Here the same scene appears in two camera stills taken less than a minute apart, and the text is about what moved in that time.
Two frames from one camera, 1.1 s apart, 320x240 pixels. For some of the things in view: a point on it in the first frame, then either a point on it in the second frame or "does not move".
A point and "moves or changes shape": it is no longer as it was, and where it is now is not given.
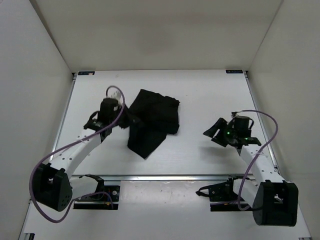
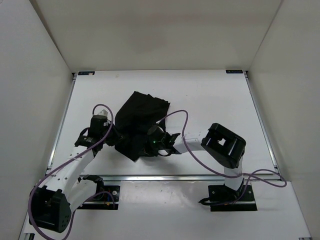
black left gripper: x=131 y=119 to x=117 y=137
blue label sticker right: x=234 y=71 does not move
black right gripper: x=213 y=131 to x=149 y=151
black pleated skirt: x=149 y=116 moves or changes shape
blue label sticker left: x=87 y=73 does not move
